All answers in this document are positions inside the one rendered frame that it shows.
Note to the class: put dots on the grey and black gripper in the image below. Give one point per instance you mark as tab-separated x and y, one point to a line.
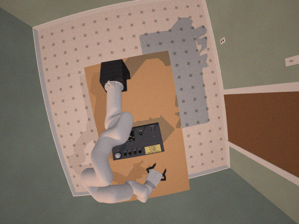
154	176

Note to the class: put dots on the dark grey control console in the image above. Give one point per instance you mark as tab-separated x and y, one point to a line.
143	140

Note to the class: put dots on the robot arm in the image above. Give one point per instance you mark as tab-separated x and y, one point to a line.
97	180

